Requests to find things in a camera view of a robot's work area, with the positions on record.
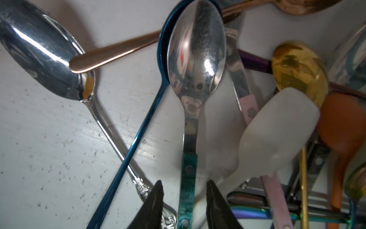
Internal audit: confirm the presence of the pink handled steel spoon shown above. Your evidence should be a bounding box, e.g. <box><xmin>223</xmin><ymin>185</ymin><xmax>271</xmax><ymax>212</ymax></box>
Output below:
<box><xmin>225</xmin><ymin>28</ymin><xmax>294</xmax><ymax>229</ymax></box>

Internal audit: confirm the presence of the purple metal spoon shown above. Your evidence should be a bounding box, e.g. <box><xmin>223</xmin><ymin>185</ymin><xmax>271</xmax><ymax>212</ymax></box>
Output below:
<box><xmin>238</xmin><ymin>49</ymin><xmax>366</xmax><ymax>101</ymax></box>

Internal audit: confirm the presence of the copper rose gold spoon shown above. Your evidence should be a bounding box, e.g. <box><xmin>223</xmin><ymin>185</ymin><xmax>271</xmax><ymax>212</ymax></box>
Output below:
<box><xmin>69</xmin><ymin>0</ymin><xmax>339</xmax><ymax>73</ymax></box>

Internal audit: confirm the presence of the orange plastic spoon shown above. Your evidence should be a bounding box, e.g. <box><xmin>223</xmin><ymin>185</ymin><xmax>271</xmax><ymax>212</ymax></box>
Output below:
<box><xmin>317</xmin><ymin>93</ymin><xmax>366</xmax><ymax>211</ymax></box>

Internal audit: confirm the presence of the blue metal spoon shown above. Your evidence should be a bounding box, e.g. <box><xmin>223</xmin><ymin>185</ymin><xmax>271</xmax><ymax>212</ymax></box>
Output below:
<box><xmin>85</xmin><ymin>0</ymin><xmax>224</xmax><ymax>229</ymax></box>

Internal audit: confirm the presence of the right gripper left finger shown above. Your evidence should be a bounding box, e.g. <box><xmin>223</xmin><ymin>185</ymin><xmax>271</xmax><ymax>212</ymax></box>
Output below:
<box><xmin>128</xmin><ymin>180</ymin><xmax>164</xmax><ymax>229</ymax></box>

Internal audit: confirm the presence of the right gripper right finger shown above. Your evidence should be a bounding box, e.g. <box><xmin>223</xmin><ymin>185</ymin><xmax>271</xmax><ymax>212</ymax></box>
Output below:
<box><xmin>206</xmin><ymin>180</ymin><xmax>243</xmax><ymax>229</ymax></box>

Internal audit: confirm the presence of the green handled steel spoon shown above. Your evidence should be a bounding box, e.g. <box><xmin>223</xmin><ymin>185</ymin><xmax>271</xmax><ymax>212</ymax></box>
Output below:
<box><xmin>167</xmin><ymin>1</ymin><xmax>226</xmax><ymax>229</ymax></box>

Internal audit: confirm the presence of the gold metal spoon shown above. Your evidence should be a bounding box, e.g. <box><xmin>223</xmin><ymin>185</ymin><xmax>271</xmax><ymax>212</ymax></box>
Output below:
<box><xmin>271</xmin><ymin>41</ymin><xmax>329</xmax><ymax>229</ymax></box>

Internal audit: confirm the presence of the white plastic spoon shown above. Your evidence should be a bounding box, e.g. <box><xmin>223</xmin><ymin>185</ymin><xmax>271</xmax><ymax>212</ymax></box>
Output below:
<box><xmin>191</xmin><ymin>86</ymin><xmax>321</xmax><ymax>229</ymax></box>

